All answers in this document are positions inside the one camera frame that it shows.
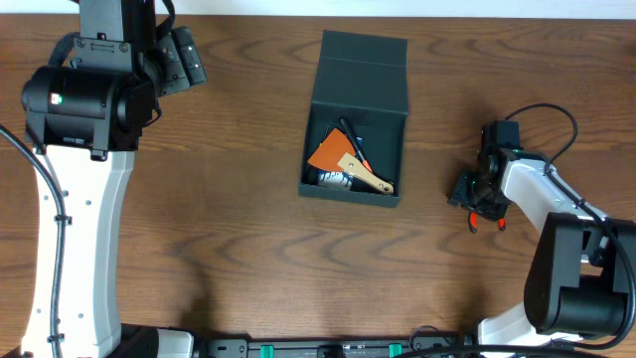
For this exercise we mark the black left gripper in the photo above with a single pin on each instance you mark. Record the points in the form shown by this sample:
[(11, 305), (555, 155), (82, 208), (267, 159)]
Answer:
[(100, 48)]

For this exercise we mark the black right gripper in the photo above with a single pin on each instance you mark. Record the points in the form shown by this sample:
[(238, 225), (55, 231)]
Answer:
[(459, 196)]

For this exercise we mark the red handled pliers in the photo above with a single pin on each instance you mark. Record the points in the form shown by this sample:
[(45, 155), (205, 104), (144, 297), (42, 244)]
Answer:
[(501, 223)]

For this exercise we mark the small claw hammer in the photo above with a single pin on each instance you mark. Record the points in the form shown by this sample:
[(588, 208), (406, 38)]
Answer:
[(354, 139)]

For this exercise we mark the dark green box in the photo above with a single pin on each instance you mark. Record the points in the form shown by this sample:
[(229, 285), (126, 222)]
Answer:
[(362, 78)]

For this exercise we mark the orange scraper wooden handle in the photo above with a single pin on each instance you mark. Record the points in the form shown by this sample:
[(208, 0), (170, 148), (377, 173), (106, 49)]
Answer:
[(336, 153)]

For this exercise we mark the blue screwdriver bit case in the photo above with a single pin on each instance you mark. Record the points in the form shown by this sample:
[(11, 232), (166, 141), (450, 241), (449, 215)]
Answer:
[(334, 180)]

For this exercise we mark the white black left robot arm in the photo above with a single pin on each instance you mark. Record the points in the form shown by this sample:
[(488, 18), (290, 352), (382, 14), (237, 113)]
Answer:
[(86, 110)]

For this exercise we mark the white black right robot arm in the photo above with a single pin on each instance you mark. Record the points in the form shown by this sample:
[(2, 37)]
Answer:
[(580, 291)]

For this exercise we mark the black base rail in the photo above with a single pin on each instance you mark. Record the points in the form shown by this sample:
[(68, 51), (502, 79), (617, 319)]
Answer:
[(359, 348)]

